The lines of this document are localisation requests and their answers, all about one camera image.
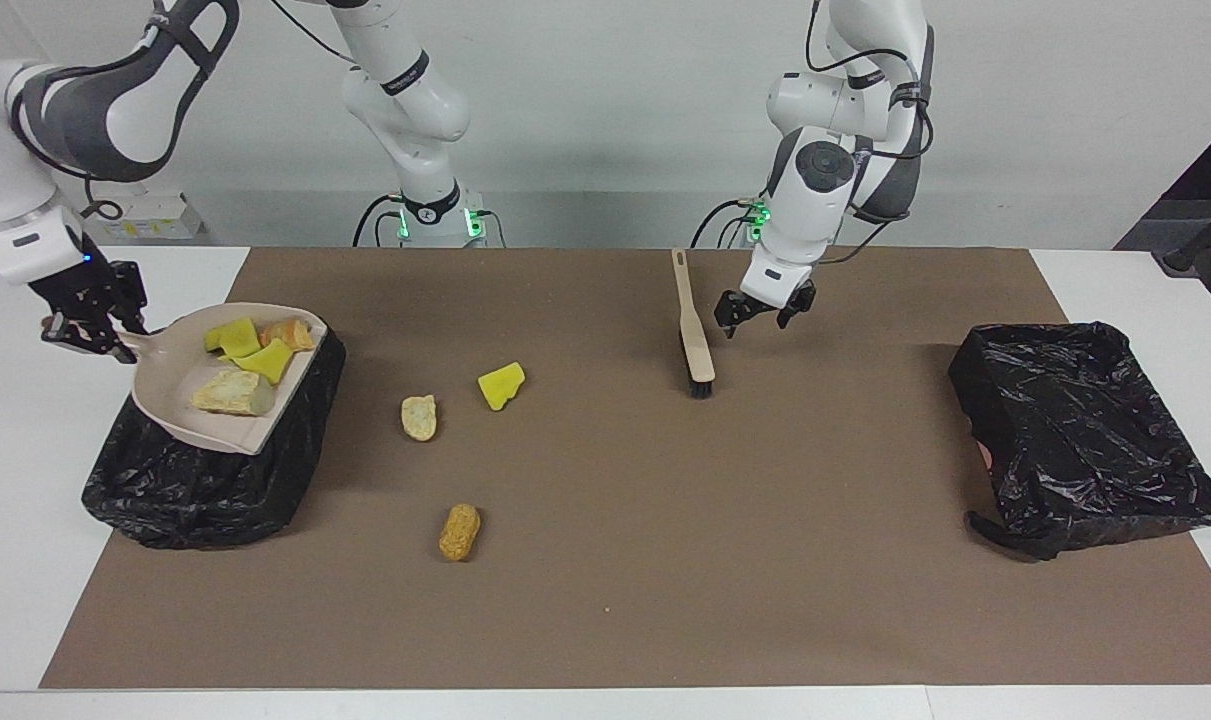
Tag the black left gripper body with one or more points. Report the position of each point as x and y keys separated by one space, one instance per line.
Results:
x=770 y=310

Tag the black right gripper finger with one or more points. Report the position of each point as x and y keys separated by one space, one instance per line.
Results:
x=80 y=335
x=130 y=300

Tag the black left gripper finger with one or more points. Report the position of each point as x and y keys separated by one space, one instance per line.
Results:
x=733 y=315
x=797 y=310

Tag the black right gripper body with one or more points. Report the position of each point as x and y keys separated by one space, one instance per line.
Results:
x=75 y=290

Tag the beige brush black bristles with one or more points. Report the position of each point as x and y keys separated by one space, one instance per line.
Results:
x=698 y=350

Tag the boot shaped yellow sponge piece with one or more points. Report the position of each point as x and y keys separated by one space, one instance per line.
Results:
x=233 y=335

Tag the beige plastic dustpan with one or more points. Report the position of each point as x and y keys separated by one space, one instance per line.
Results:
x=180 y=400

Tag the large pale foam chunk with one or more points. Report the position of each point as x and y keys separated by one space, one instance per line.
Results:
x=230 y=392

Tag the yellow sponge piece green layer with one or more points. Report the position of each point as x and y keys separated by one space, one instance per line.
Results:
x=265 y=362

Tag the small toasted bread piece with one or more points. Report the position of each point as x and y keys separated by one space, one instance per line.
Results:
x=290 y=334

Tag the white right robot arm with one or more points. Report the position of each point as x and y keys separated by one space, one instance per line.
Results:
x=405 y=100

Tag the black bag lined bin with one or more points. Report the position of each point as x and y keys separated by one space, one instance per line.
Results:
x=215 y=500

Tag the black bag bin showing pink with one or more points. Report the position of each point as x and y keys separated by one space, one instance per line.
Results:
x=1085 y=440

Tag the white box on table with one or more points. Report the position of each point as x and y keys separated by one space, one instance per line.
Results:
x=150 y=218

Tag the yellow sponge wedge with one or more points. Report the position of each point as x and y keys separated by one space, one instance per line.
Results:
x=502 y=387

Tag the small pale foam chunk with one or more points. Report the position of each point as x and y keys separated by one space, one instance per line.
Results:
x=419 y=418

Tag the brown paper table mat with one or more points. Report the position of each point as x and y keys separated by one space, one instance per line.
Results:
x=865 y=620

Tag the black tripod leg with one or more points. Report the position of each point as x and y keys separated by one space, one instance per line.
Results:
x=1180 y=262

